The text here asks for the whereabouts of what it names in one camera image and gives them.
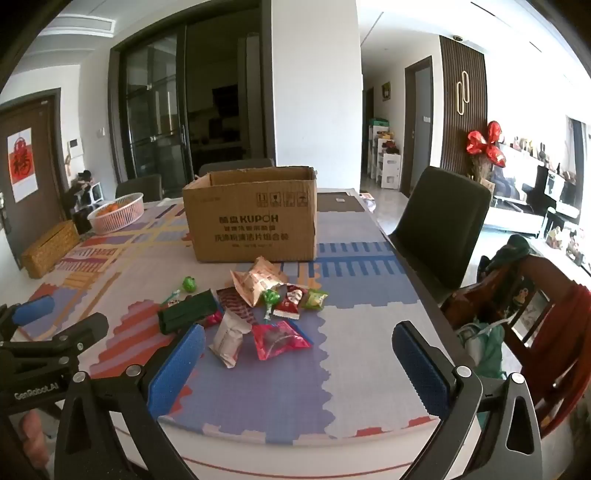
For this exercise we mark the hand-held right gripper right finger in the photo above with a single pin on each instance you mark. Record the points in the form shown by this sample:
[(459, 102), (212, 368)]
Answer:
[(420, 369)]

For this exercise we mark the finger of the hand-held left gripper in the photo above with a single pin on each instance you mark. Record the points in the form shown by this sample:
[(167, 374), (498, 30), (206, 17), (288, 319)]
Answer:
[(78, 334), (32, 309)]

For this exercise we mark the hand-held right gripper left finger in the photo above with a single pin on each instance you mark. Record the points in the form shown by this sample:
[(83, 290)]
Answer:
[(178, 369)]

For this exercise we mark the dark green snack packet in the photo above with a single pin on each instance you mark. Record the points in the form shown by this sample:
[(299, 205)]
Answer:
[(187, 314)]

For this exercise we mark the red small snack packet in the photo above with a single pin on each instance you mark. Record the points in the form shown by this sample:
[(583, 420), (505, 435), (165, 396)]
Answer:
[(288, 307)]

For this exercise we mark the brown cardboard box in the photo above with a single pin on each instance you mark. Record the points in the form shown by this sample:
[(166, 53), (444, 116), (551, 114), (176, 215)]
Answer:
[(251, 221)]

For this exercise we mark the person's left hand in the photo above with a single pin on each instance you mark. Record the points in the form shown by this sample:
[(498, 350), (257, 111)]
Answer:
[(33, 438)]

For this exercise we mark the white snack packet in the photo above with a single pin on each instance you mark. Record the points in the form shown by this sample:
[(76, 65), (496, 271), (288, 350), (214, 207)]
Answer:
[(230, 339)]

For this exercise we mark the red small candy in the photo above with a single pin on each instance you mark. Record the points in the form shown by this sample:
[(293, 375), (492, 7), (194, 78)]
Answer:
[(213, 319)]

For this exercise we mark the woven tissue box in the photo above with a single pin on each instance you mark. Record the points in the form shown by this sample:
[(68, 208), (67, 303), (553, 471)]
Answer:
[(48, 249)]

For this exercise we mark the teal and white bag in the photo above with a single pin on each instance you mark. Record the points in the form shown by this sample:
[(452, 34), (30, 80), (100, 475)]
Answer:
[(485, 350)]

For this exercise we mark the green round candy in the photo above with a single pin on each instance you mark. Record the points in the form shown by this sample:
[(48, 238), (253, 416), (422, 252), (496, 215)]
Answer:
[(190, 284)]

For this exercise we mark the maroon striped snack packet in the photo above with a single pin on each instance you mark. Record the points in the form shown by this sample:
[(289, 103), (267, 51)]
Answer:
[(233, 302)]

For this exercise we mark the pink snack packet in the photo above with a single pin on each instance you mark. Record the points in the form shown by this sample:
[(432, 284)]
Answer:
[(279, 341)]

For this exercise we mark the green wrapped lollipop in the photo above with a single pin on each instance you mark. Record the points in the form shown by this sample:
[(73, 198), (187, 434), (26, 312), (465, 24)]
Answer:
[(271, 299)]

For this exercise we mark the beige orange snack packet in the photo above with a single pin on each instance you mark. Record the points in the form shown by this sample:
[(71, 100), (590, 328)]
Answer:
[(256, 281)]

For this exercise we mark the pink plastic basket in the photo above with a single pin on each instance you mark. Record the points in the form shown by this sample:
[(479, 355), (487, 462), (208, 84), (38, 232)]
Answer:
[(117, 221)]

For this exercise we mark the orange fruit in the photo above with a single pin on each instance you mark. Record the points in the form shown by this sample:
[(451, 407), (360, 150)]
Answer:
[(104, 209), (121, 207)]

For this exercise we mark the brown entrance door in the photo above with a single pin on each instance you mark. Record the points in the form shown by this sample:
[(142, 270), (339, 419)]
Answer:
[(46, 184)]

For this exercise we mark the green small snack packet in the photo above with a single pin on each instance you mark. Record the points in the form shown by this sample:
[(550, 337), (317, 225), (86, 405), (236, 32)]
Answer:
[(315, 300)]

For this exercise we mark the black chair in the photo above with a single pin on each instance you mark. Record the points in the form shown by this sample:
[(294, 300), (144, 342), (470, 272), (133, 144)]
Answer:
[(438, 230)]

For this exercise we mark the wooden high chair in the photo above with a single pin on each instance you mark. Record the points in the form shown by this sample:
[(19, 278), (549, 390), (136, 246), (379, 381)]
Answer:
[(554, 323)]

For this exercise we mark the red and white door poster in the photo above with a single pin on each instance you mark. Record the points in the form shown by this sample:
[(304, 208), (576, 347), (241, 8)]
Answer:
[(22, 166)]

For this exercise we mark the grey chair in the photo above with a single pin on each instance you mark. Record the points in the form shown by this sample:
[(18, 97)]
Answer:
[(138, 187)]

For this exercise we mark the white shelf unit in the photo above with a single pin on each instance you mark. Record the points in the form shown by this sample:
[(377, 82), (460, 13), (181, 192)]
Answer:
[(385, 157)]

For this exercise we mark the glass sliding door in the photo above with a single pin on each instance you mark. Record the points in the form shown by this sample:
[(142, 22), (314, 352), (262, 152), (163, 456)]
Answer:
[(152, 115)]

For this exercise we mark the red ribbon bow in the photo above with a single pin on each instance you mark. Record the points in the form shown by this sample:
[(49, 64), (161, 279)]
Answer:
[(482, 143)]

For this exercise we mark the grey hallway door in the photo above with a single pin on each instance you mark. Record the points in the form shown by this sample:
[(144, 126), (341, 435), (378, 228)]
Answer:
[(420, 129)]

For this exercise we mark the slatted wall panel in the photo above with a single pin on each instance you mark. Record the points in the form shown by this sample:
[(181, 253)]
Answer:
[(461, 134)]

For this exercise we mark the small wall picture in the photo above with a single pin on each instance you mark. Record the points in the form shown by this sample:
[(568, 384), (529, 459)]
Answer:
[(386, 91)]

